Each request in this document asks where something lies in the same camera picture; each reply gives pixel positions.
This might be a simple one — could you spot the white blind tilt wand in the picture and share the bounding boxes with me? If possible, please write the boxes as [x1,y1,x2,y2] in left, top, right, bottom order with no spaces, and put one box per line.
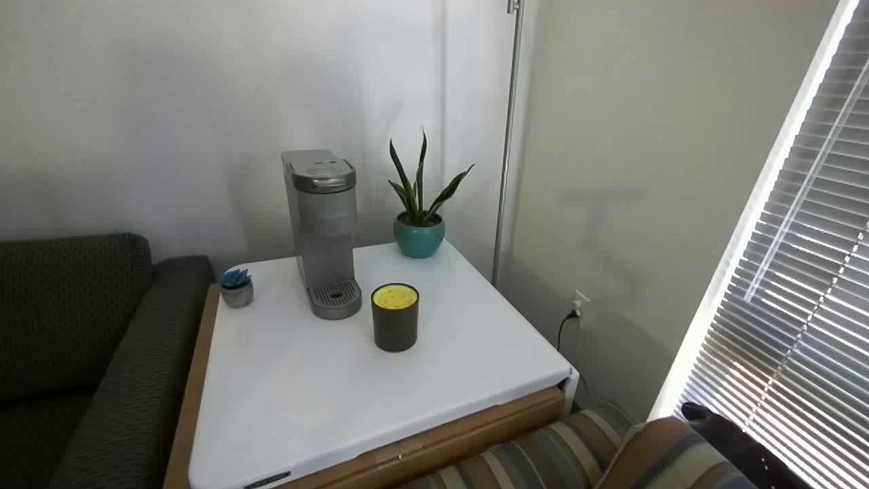
[742,52,869,307]

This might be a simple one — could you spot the thin metal floor lamp pole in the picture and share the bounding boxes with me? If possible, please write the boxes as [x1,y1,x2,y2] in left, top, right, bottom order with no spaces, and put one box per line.
[489,0,526,288]

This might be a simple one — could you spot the striped upholstered armchair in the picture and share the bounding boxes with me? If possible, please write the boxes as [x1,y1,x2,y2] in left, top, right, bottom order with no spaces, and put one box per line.
[397,405,762,489]

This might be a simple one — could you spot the white window frame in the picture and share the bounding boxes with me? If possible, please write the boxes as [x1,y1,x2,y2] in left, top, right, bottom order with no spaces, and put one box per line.
[648,0,862,422]

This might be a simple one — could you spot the black power cord with plug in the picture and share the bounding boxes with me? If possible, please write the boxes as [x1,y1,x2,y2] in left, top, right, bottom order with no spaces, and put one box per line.
[550,305,584,359]

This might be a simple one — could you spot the grey single-serve coffee maker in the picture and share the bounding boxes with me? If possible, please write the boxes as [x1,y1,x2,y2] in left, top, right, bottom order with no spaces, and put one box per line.
[280,147,363,322]

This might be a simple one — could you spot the dark grey fabric sofa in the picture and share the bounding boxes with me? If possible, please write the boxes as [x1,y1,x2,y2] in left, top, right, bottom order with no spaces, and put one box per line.
[0,230,218,489]

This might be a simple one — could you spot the black object on armchair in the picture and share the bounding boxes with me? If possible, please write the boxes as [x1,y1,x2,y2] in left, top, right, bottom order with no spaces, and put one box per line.
[679,400,812,489]

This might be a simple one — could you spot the dark jar candle yellow wax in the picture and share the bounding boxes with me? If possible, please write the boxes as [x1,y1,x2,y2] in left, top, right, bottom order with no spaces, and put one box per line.
[368,280,423,354]

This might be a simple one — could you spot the white window blinds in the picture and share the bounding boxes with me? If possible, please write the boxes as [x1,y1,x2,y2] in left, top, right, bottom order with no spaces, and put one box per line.
[676,0,869,489]

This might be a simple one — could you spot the snake plant in teal pot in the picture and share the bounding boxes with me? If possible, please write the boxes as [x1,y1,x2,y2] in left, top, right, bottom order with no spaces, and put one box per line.
[385,130,478,260]

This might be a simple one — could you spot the wooden table with white top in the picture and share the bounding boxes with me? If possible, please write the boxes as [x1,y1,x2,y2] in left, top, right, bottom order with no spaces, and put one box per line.
[160,238,581,489]

